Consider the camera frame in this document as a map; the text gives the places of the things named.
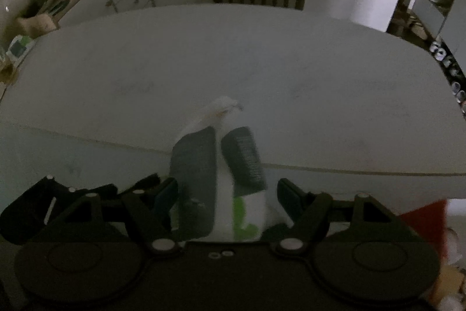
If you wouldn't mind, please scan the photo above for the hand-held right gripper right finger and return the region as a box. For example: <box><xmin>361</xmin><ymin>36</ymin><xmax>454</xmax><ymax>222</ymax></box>
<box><xmin>275</xmin><ymin>178</ymin><xmax>413</xmax><ymax>255</ymax></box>

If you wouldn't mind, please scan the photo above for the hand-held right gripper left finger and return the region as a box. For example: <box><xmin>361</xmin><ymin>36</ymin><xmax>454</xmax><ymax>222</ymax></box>
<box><xmin>60</xmin><ymin>178</ymin><xmax>181</xmax><ymax>254</ymax></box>

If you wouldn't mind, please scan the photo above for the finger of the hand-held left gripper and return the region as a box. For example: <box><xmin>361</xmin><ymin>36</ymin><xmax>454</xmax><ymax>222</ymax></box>
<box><xmin>0</xmin><ymin>173</ymin><xmax>161</xmax><ymax>246</ymax></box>

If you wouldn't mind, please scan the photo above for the white green plastic bag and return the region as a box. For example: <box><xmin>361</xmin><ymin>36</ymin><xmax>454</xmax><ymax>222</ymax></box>
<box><xmin>169</xmin><ymin>96</ymin><xmax>296</xmax><ymax>243</ymax></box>

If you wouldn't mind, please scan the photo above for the red cardboard box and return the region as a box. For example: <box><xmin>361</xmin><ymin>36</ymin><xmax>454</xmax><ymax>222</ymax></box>
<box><xmin>398</xmin><ymin>200</ymin><xmax>466</xmax><ymax>311</ymax></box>

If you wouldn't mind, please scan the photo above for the small white green box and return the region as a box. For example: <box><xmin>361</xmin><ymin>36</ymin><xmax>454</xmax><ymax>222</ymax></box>
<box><xmin>7</xmin><ymin>35</ymin><xmax>36</xmax><ymax>61</ymax></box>

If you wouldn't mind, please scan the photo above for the beige paper bag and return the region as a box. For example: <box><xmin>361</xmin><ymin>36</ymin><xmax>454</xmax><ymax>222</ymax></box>
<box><xmin>16</xmin><ymin>14</ymin><xmax>59</xmax><ymax>34</ymax></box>

